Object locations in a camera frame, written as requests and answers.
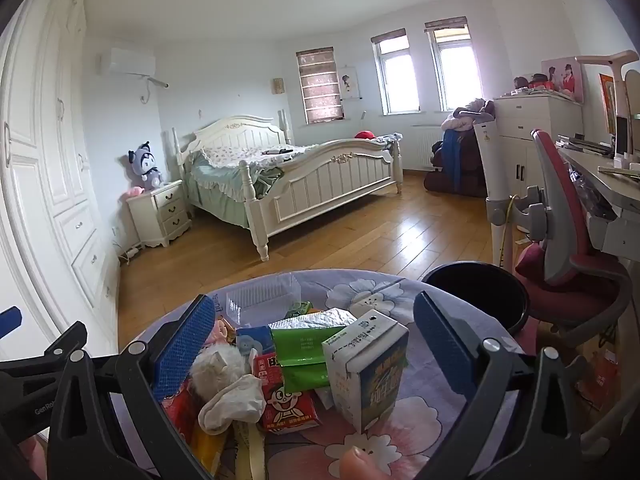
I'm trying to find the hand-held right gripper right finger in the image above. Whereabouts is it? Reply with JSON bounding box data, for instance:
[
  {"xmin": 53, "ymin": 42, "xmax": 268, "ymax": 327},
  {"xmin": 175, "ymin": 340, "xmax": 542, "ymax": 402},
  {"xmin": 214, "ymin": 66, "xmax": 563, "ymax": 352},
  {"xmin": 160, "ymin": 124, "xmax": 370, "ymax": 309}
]
[{"xmin": 414, "ymin": 291, "xmax": 590, "ymax": 480}]

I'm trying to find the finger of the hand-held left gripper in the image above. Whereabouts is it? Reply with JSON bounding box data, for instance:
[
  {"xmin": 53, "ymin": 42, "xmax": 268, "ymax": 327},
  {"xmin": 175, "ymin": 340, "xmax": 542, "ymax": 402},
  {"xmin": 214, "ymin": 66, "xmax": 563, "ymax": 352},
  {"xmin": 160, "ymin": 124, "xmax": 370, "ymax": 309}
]
[
  {"xmin": 0, "ymin": 306, "xmax": 24, "ymax": 342},
  {"xmin": 0, "ymin": 321, "xmax": 89, "ymax": 386}
]

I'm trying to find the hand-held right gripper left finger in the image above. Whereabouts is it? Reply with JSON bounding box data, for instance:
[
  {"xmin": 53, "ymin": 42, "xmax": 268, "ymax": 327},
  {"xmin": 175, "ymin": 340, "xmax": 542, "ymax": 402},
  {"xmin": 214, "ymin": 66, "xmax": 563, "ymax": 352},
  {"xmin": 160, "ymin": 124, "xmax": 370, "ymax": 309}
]
[{"xmin": 47, "ymin": 294, "xmax": 217, "ymax": 480}]

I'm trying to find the black trash bin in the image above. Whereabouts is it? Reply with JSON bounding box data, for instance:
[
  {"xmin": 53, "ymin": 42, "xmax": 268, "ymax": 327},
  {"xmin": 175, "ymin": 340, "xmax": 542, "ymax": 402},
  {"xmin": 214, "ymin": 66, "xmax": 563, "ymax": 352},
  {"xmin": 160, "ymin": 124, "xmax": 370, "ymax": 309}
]
[{"xmin": 421, "ymin": 261, "xmax": 531, "ymax": 336}]

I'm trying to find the milk carton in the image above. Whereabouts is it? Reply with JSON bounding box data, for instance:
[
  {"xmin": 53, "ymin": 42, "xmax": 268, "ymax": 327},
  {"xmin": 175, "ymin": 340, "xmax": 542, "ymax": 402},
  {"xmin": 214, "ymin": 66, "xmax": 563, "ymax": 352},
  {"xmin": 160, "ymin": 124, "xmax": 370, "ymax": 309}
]
[{"xmin": 321, "ymin": 309, "xmax": 411, "ymax": 435}]

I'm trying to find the person's right hand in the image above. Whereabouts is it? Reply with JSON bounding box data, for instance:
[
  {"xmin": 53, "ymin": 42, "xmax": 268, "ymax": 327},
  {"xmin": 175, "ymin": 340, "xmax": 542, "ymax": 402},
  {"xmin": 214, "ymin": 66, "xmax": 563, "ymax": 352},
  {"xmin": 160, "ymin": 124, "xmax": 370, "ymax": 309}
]
[{"xmin": 341, "ymin": 446, "xmax": 401, "ymax": 480}]

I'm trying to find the white fluffy ball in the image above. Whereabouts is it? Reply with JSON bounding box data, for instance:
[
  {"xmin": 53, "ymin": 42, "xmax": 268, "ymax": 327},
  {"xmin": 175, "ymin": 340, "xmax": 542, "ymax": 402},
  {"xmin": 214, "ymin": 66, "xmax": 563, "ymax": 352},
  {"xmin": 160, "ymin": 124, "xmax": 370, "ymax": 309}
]
[{"xmin": 191, "ymin": 344, "xmax": 251, "ymax": 401}]

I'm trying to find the red plastic wrapper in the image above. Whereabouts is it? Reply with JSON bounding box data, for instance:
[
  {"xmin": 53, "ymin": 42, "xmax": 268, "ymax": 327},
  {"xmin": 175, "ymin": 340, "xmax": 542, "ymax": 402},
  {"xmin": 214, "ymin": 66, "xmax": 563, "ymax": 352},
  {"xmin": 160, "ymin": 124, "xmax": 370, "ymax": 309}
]
[{"xmin": 160, "ymin": 380, "xmax": 206, "ymax": 446}]

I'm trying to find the small blue box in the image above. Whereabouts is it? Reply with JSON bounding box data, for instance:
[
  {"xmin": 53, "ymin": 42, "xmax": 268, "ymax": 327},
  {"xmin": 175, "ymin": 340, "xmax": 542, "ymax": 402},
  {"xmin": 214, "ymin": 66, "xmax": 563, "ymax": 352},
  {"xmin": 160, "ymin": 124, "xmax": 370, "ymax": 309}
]
[{"xmin": 235, "ymin": 326, "xmax": 276, "ymax": 361}]

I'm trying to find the white crumpled tissue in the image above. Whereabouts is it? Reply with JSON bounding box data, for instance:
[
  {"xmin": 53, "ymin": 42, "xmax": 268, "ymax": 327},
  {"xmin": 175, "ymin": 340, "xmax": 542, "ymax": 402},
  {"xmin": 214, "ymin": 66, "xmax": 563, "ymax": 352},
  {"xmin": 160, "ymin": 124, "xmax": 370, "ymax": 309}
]
[{"xmin": 199, "ymin": 374, "xmax": 267, "ymax": 435}]

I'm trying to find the purple floral tablecloth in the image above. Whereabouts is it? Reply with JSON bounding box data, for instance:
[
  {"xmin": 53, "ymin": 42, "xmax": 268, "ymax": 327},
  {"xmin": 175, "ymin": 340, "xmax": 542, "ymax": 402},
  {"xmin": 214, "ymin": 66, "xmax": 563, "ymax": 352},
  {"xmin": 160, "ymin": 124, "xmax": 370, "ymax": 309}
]
[{"xmin": 107, "ymin": 269, "xmax": 526, "ymax": 480}]

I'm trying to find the clear plastic container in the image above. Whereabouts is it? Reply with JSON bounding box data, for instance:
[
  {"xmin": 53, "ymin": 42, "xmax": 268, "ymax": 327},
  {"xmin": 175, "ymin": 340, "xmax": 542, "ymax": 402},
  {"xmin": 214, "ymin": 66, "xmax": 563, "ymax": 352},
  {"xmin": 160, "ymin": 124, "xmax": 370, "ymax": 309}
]
[{"xmin": 225, "ymin": 274, "xmax": 302, "ymax": 328}]

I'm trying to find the orange snack packet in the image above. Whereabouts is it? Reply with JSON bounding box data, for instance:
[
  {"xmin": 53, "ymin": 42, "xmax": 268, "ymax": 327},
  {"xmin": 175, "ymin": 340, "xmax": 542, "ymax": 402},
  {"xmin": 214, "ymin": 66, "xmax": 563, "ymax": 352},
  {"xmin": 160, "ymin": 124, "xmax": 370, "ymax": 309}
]
[{"xmin": 192, "ymin": 420, "xmax": 228, "ymax": 478}]

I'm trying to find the green foil-lined packet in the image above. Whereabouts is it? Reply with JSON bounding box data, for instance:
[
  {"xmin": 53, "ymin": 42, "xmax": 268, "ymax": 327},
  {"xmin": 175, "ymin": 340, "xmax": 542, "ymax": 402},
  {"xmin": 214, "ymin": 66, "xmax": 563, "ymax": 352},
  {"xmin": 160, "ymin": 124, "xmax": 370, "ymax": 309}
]
[{"xmin": 268, "ymin": 307, "xmax": 358, "ymax": 395}]

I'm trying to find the red cartoon snack packet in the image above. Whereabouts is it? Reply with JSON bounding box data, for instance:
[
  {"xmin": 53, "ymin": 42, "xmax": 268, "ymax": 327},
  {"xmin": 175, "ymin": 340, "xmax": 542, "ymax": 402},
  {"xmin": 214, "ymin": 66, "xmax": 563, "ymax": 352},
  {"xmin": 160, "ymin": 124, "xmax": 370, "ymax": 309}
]
[{"xmin": 251, "ymin": 352, "xmax": 322, "ymax": 433}]

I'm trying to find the pale yellow wrapper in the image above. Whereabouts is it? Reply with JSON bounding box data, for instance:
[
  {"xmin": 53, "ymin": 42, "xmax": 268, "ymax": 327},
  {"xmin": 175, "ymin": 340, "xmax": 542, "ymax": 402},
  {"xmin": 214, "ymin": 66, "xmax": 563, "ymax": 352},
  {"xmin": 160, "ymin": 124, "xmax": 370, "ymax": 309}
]
[{"xmin": 232, "ymin": 420, "xmax": 266, "ymax": 480}]

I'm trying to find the white nightstand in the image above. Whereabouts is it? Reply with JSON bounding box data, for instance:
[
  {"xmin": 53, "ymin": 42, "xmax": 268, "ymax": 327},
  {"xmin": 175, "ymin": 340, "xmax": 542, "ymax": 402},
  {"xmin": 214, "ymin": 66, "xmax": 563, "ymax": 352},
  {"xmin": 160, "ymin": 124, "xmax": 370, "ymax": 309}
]
[{"xmin": 125, "ymin": 179, "xmax": 193, "ymax": 250}]

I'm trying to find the orange bag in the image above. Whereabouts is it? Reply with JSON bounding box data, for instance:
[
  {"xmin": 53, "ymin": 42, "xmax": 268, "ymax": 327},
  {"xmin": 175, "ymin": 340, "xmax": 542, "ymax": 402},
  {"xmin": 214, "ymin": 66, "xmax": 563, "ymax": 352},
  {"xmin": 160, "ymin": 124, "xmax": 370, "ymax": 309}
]
[{"xmin": 575, "ymin": 350, "xmax": 621, "ymax": 406}]

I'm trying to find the pink grey desk chair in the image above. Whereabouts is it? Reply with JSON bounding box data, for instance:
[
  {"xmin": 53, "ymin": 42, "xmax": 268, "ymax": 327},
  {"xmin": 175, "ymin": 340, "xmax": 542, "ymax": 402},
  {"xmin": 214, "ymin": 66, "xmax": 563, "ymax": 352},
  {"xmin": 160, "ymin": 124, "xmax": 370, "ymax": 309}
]
[{"xmin": 515, "ymin": 129, "xmax": 636, "ymax": 351}]

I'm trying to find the white wardrobe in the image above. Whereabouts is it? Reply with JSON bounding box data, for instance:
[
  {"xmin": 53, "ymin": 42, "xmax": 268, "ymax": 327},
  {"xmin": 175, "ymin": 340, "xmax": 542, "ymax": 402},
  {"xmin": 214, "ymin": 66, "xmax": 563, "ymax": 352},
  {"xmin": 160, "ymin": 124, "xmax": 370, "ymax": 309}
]
[{"xmin": 0, "ymin": 0, "xmax": 121, "ymax": 356}]

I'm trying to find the pile of clothes and bags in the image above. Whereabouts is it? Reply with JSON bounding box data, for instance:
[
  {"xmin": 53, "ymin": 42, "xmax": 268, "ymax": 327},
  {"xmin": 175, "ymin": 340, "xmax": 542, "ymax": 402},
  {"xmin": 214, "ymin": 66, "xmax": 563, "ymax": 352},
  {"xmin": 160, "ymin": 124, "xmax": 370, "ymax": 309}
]
[{"xmin": 424, "ymin": 132, "xmax": 488, "ymax": 196}]

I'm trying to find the purple plush toy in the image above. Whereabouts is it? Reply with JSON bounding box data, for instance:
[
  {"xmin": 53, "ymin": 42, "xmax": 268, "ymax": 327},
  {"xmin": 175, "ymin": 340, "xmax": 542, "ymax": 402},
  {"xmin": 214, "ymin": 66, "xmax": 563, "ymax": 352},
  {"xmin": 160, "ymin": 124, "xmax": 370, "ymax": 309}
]
[{"xmin": 127, "ymin": 141, "xmax": 166, "ymax": 192}]

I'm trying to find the blue cloth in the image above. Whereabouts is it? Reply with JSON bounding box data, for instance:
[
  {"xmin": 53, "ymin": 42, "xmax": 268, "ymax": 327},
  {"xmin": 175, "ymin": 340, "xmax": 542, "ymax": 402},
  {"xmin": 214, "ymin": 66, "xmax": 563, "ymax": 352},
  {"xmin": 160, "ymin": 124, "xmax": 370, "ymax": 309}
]
[{"xmin": 446, "ymin": 130, "xmax": 466, "ymax": 193}]

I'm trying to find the white radiator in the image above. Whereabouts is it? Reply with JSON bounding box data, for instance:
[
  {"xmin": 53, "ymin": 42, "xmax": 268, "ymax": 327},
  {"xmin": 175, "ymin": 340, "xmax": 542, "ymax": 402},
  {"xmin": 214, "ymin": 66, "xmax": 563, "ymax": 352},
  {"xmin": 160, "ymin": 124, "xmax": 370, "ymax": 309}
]
[{"xmin": 411, "ymin": 125, "xmax": 451, "ymax": 171}]

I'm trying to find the white wooden bed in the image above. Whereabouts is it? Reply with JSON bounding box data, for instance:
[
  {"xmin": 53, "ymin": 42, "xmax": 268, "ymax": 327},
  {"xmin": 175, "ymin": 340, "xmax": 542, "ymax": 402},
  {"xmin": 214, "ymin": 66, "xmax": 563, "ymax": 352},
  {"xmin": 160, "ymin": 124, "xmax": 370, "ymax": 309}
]
[{"xmin": 172, "ymin": 110, "xmax": 405, "ymax": 262}]

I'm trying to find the white dresser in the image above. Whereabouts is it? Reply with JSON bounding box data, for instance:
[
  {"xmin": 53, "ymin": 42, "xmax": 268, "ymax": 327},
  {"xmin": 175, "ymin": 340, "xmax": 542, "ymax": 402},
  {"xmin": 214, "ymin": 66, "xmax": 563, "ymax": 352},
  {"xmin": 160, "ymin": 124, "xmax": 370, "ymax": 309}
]
[{"xmin": 492, "ymin": 91, "xmax": 586, "ymax": 198}]

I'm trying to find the narrow window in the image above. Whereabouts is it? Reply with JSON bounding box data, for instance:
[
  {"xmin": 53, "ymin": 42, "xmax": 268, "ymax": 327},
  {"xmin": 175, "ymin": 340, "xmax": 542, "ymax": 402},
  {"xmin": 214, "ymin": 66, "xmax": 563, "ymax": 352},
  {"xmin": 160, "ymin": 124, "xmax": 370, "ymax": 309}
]
[{"xmin": 371, "ymin": 28, "xmax": 421, "ymax": 116}]

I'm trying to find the wide window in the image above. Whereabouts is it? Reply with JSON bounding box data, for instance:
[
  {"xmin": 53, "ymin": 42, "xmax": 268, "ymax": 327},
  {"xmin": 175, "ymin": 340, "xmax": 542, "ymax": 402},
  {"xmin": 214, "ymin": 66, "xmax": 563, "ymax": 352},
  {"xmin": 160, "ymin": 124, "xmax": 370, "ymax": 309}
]
[{"xmin": 424, "ymin": 16, "xmax": 483, "ymax": 112}]

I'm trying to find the red black toy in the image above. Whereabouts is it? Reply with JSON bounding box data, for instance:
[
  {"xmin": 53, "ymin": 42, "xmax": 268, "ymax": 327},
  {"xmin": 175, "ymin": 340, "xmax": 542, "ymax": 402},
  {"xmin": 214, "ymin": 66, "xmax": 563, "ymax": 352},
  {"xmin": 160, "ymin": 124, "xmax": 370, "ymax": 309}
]
[{"xmin": 512, "ymin": 74, "xmax": 551, "ymax": 95}]

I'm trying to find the white air conditioner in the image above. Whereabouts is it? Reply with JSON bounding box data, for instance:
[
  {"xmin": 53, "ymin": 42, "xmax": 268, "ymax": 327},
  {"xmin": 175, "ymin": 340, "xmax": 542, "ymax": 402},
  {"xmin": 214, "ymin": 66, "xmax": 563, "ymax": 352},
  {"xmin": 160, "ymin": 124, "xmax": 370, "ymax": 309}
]
[{"xmin": 97, "ymin": 47, "xmax": 168, "ymax": 91}]

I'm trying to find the window with brown blind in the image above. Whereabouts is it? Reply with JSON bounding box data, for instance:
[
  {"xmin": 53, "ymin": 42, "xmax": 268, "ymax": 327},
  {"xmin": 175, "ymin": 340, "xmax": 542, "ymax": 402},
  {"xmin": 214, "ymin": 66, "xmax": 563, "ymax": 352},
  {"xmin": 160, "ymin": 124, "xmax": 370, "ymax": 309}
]
[{"xmin": 296, "ymin": 47, "xmax": 346, "ymax": 125}]

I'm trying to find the red framed print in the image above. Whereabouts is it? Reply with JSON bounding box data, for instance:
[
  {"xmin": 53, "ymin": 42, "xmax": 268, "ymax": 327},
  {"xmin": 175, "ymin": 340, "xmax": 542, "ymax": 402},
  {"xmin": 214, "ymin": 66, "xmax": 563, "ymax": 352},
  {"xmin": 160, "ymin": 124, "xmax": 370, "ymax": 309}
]
[{"xmin": 599, "ymin": 74, "xmax": 618, "ymax": 136}]

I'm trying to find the beige desk lamp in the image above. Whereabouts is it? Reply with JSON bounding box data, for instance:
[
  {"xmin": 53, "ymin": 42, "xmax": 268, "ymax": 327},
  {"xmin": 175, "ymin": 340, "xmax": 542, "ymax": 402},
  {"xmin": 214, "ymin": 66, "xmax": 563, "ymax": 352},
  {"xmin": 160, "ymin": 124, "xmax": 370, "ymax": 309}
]
[{"xmin": 575, "ymin": 50, "xmax": 640, "ymax": 161}]

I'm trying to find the white wall picture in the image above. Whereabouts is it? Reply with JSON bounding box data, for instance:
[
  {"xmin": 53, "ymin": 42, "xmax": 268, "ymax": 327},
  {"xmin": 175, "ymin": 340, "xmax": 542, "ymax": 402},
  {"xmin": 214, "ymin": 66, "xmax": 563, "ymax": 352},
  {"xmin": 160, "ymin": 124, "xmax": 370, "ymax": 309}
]
[{"xmin": 339, "ymin": 66, "xmax": 362, "ymax": 101}]

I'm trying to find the pink wall poster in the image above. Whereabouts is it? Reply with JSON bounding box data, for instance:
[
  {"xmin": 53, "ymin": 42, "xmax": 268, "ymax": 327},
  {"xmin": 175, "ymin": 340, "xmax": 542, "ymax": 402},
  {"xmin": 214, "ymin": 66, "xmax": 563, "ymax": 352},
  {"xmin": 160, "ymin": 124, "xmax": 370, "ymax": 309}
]
[{"xmin": 541, "ymin": 56, "xmax": 585, "ymax": 105}]

